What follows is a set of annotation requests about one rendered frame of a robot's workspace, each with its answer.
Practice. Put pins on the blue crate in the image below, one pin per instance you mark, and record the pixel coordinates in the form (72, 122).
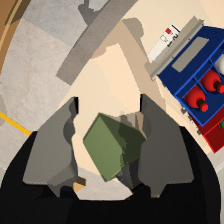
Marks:
(193, 61)

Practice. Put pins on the green bottle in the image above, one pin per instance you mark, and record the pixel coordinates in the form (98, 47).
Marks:
(222, 123)

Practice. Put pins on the white paper pick list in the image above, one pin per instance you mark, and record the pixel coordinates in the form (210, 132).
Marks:
(164, 43)

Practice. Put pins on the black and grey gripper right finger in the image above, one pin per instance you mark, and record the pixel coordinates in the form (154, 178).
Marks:
(174, 165)

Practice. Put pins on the red plastic bottle crate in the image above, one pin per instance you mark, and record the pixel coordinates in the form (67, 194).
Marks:
(214, 135)

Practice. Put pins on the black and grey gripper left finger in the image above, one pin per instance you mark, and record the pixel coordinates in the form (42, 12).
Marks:
(44, 163)

